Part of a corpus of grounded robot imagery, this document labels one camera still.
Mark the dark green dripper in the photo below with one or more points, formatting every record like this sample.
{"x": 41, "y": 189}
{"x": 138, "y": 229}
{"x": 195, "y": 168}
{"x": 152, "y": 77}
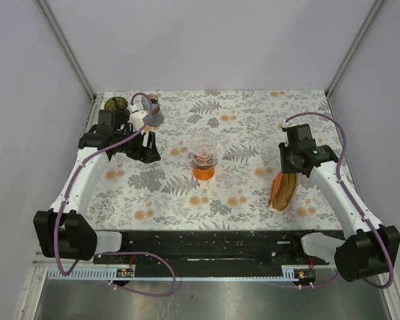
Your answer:
{"x": 116, "y": 104}

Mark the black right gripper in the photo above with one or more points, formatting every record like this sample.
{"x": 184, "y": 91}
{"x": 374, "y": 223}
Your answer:
{"x": 284, "y": 148}

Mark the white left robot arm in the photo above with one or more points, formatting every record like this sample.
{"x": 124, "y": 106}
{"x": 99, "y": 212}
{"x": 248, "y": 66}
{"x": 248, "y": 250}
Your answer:
{"x": 63, "y": 230}

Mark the white slotted cable duct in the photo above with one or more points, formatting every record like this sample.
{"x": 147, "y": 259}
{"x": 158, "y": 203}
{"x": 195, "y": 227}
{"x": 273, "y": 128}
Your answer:
{"x": 107, "y": 273}

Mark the clear plastic dripper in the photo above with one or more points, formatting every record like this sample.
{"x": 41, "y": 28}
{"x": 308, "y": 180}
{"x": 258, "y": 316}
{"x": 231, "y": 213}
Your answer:
{"x": 204, "y": 146}

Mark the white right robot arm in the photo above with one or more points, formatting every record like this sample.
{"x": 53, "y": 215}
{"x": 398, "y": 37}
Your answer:
{"x": 368, "y": 248}

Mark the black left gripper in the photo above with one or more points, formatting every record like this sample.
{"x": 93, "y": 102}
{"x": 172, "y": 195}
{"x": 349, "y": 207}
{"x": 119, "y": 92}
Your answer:
{"x": 146, "y": 154}

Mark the orange glass carafe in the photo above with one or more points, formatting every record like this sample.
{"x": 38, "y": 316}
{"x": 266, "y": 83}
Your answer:
{"x": 204, "y": 167}

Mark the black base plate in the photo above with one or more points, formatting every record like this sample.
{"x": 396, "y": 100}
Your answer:
{"x": 211, "y": 254}

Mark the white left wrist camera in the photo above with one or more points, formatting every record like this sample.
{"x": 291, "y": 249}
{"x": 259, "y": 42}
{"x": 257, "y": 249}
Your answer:
{"x": 137, "y": 116}

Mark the floral patterned tablecloth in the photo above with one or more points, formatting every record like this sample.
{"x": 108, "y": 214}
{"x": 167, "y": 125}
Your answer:
{"x": 166, "y": 195}

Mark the orange coffee filter pack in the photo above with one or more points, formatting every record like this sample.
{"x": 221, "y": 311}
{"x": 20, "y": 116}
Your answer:
{"x": 283, "y": 190}

